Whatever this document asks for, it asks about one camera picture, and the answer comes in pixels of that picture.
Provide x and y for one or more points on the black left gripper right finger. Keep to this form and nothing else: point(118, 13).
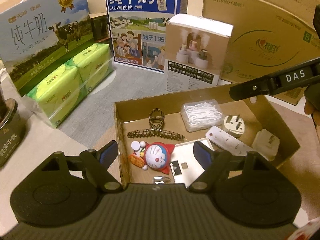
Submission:
point(213, 163)

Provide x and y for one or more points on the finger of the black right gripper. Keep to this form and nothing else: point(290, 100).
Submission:
point(248, 89)

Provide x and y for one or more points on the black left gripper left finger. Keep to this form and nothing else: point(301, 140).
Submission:
point(96, 163)

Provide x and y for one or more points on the white remote control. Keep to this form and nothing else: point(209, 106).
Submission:
point(227, 142)

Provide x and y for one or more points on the white square tray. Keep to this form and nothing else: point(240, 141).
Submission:
point(184, 166)

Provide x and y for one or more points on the white three-pin plug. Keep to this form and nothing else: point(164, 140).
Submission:
point(234, 125)

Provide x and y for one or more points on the clear dental floss pick box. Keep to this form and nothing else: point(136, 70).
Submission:
point(201, 115)

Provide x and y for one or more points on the Doraemon toy figure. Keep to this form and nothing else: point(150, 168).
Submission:
point(156, 155)

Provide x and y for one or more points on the white two-pin adapter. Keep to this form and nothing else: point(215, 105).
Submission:
point(267, 144)

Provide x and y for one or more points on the chrome wire hook rack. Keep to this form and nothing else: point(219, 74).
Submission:
point(161, 180)

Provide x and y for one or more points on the leopard print hair claw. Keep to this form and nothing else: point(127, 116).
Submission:
point(156, 128)

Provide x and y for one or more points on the person's right hand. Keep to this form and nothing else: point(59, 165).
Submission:
point(312, 99)

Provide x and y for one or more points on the large brown cardboard box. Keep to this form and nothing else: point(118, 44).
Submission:
point(267, 36)

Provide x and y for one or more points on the shallow cardboard tray box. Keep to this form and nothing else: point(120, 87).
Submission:
point(256, 112)

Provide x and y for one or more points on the white humidifier product box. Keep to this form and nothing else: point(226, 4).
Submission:
point(195, 50)

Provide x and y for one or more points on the green tissue pack bundle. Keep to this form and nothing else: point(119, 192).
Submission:
point(64, 88)

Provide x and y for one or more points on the dark green tin lower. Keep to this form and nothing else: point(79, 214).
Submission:
point(12, 130)

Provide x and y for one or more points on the dark jars behind cartons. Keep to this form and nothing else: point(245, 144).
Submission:
point(99, 23)

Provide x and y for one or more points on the green pasture milk carton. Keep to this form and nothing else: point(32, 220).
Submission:
point(37, 36)

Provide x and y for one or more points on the blue milk carton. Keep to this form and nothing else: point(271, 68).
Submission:
point(137, 29)

